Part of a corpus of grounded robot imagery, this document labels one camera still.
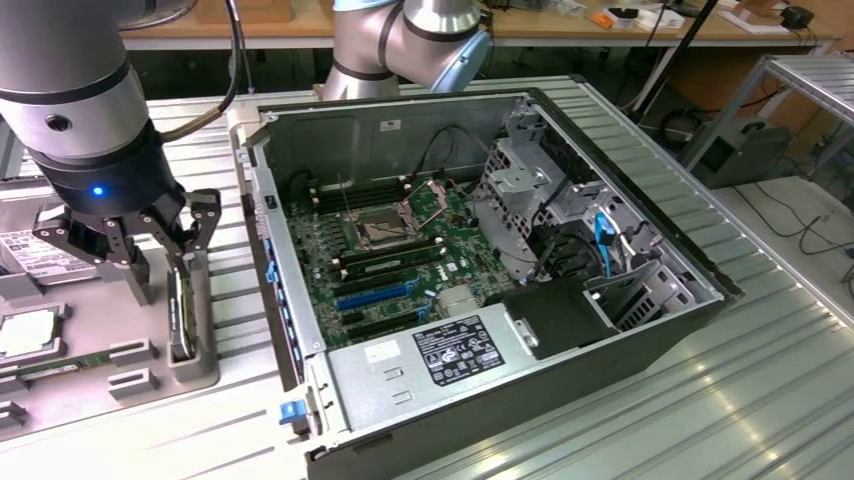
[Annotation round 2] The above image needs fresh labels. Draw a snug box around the black tripod pole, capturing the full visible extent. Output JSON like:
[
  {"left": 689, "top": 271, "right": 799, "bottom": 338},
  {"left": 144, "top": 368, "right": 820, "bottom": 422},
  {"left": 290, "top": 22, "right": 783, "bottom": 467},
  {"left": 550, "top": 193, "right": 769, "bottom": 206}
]
[{"left": 629, "top": 0, "right": 725, "bottom": 116}]

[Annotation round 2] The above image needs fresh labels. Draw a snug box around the thin metal locking lever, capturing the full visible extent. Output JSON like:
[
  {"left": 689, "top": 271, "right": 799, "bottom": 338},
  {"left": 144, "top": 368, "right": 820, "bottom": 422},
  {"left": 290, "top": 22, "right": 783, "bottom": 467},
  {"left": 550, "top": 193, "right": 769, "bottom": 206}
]
[
  {"left": 420, "top": 203, "right": 448, "bottom": 235},
  {"left": 337, "top": 172, "right": 357, "bottom": 222}
]

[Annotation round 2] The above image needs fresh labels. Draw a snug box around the green motherboard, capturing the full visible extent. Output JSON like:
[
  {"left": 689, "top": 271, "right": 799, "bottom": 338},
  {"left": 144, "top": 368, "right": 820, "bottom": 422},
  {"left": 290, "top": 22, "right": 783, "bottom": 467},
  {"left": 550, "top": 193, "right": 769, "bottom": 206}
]
[{"left": 282, "top": 177, "right": 528, "bottom": 351}]

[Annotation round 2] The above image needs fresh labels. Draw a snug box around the long wooden desk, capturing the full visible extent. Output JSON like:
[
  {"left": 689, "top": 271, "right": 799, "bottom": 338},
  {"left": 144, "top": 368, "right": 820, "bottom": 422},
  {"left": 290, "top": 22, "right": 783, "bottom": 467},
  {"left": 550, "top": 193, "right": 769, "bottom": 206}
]
[{"left": 118, "top": 0, "right": 841, "bottom": 51}]

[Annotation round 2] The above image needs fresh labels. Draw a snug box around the flat white box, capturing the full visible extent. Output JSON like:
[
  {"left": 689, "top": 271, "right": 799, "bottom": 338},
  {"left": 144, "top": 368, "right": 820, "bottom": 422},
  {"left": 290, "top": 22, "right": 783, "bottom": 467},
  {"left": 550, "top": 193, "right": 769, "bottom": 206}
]
[{"left": 716, "top": 2, "right": 789, "bottom": 36}]

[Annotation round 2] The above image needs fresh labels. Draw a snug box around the grey parts rack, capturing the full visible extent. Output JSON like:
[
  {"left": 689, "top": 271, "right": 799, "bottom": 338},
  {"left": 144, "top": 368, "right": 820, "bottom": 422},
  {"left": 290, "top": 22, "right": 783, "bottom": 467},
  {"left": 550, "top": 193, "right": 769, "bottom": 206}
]
[{"left": 0, "top": 234, "right": 221, "bottom": 446}]

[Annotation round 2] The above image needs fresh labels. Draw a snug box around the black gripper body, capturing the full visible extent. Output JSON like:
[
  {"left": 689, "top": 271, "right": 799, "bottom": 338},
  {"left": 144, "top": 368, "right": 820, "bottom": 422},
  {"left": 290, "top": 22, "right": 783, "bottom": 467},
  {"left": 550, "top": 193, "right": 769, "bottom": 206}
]
[{"left": 29, "top": 130, "right": 188, "bottom": 222}]

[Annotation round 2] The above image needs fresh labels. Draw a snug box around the hard disk with white label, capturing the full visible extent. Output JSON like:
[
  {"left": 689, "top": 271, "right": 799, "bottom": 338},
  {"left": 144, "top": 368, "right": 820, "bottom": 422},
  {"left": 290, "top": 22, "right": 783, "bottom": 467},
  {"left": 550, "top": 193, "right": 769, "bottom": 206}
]
[{"left": 0, "top": 228, "right": 101, "bottom": 287}]

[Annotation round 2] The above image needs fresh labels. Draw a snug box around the blue expansion slot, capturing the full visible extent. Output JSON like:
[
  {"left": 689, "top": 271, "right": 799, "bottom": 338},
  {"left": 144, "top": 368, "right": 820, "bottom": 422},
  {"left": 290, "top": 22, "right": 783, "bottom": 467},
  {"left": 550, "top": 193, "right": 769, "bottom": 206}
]
[{"left": 336, "top": 285, "right": 412, "bottom": 310}]

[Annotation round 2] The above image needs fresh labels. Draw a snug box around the metal socket cover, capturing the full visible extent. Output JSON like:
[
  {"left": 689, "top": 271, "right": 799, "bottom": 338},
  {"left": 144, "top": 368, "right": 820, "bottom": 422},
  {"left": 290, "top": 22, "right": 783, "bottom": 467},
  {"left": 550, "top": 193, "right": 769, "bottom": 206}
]
[{"left": 398, "top": 182, "right": 458, "bottom": 224}]

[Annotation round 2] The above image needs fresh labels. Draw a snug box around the silver power supply with label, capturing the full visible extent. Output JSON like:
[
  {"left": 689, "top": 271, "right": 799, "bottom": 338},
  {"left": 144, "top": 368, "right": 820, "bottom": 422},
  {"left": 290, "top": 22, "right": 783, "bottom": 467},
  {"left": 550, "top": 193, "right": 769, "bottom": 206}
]
[{"left": 322, "top": 302, "right": 541, "bottom": 436}]

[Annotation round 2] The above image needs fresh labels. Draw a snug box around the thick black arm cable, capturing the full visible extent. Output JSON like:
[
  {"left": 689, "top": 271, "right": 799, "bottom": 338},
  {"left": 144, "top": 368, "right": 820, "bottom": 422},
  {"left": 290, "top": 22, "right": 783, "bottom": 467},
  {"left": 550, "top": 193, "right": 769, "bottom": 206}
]
[{"left": 158, "top": 0, "right": 252, "bottom": 144}]

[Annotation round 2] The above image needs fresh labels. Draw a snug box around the green RAM stick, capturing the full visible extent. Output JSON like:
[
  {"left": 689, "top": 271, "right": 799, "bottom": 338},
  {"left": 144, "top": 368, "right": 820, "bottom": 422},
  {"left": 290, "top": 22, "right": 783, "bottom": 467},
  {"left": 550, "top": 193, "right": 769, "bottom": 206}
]
[
  {"left": 0, "top": 352, "right": 111, "bottom": 384},
  {"left": 345, "top": 244, "right": 445, "bottom": 276}
]

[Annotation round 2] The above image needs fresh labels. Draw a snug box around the black expansion slot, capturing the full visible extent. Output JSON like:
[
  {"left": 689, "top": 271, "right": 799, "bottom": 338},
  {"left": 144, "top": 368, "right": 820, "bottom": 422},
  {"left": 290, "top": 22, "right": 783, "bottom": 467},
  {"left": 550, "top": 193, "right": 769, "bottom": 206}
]
[
  {"left": 344, "top": 308, "right": 420, "bottom": 343},
  {"left": 332, "top": 276, "right": 408, "bottom": 300}
]

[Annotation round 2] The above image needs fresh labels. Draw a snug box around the small silver heat sink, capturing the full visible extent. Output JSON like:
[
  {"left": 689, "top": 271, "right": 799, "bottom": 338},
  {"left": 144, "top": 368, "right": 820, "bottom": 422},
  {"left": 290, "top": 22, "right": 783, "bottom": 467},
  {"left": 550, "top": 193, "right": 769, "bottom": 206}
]
[{"left": 436, "top": 287, "right": 482, "bottom": 309}]

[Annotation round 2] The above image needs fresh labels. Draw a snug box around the silver CPU chip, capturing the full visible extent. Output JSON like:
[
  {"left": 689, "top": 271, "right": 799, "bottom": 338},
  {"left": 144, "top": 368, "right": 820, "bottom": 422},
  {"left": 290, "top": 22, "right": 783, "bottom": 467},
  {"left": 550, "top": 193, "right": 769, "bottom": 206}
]
[{"left": 0, "top": 309, "right": 58, "bottom": 359}]

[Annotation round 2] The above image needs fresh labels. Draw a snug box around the GPU card with black cooler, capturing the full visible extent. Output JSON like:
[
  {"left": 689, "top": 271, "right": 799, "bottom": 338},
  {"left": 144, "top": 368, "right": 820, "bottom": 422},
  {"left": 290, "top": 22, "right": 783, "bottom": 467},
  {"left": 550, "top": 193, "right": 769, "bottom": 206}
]
[{"left": 164, "top": 262, "right": 201, "bottom": 362}]

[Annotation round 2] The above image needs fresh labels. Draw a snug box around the blue flat wire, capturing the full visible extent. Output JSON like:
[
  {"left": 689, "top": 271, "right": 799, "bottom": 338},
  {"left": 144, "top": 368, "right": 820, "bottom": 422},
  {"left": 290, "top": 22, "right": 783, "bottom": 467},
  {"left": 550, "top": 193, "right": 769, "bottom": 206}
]
[{"left": 591, "top": 212, "right": 623, "bottom": 279}]

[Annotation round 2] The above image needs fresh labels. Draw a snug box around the blue case latch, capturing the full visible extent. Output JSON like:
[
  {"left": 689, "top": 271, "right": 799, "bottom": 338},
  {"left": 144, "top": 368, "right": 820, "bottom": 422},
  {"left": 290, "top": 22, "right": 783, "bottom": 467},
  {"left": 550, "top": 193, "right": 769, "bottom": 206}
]
[{"left": 276, "top": 399, "right": 305, "bottom": 427}]

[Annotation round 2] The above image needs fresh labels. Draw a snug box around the aluminium frame stand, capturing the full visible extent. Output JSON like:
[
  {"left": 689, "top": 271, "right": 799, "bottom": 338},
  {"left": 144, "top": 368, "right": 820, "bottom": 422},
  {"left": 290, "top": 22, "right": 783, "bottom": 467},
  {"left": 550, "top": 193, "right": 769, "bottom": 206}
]
[{"left": 679, "top": 53, "right": 854, "bottom": 176}]

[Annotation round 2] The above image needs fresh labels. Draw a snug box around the CPU socket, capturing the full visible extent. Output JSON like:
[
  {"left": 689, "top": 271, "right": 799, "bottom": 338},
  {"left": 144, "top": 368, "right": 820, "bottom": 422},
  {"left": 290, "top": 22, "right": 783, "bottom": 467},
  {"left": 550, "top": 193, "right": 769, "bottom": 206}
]
[{"left": 349, "top": 204, "right": 418, "bottom": 251}]

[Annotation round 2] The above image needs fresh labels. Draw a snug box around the open black PC case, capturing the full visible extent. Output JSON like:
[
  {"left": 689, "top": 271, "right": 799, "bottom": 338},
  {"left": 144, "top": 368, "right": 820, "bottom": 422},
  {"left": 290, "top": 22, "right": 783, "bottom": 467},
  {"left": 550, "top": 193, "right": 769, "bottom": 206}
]
[{"left": 225, "top": 87, "right": 745, "bottom": 480}]

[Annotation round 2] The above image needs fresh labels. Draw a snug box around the perforated metal disk bay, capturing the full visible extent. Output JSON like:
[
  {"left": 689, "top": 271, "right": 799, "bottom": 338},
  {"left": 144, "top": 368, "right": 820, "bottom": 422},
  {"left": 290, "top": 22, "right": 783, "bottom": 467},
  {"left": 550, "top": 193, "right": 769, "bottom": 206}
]
[{"left": 583, "top": 257, "right": 727, "bottom": 335}]

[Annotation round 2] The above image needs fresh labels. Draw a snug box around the black power wire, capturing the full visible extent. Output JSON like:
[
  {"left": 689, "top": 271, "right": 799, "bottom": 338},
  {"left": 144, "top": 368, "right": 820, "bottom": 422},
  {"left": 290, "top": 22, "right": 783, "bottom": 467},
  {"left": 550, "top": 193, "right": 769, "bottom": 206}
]
[{"left": 529, "top": 179, "right": 568, "bottom": 286}]

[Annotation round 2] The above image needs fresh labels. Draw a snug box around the orange and black box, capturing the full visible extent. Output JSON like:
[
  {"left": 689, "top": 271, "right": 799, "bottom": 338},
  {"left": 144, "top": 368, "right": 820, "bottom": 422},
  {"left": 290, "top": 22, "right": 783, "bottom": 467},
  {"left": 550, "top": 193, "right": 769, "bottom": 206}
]
[{"left": 589, "top": 7, "right": 641, "bottom": 31}]

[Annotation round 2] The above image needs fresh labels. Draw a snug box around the silver metal disk bay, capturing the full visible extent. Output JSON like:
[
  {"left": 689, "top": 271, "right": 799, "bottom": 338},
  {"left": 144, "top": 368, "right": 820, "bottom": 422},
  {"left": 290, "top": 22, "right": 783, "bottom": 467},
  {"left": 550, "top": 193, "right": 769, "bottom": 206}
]
[{"left": 476, "top": 135, "right": 659, "bottom": 289}]

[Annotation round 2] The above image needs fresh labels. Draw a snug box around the small white box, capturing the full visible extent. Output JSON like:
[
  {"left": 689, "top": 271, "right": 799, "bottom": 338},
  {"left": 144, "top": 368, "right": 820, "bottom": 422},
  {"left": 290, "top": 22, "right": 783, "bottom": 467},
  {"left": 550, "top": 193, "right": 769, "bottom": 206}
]
[{"left": 632, "top": 8, "right": 688, "bottom": 29}]

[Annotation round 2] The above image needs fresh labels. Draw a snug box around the black looped wire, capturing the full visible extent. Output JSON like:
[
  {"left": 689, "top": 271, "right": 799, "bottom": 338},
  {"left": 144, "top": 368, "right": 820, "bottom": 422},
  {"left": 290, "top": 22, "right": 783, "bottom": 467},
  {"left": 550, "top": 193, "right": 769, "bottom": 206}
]
[{"left": 409, "top": 124, "right": 498, "bottom": 191}]

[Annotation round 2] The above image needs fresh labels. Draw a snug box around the black floor device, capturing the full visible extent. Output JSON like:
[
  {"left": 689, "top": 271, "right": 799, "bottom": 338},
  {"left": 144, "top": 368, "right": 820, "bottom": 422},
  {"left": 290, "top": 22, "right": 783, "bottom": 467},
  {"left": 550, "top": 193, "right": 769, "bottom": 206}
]
[{"left": 692, "top": 119, "right": 795, "bottom": 189}]

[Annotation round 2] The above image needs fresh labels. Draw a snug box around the black power adapter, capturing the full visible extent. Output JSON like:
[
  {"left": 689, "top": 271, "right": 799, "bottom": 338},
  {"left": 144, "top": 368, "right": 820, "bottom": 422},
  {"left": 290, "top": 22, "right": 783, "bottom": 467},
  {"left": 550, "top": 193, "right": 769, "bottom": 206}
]
[{"left": 779, "top": 4, "right": 816, "bottom": 29}]

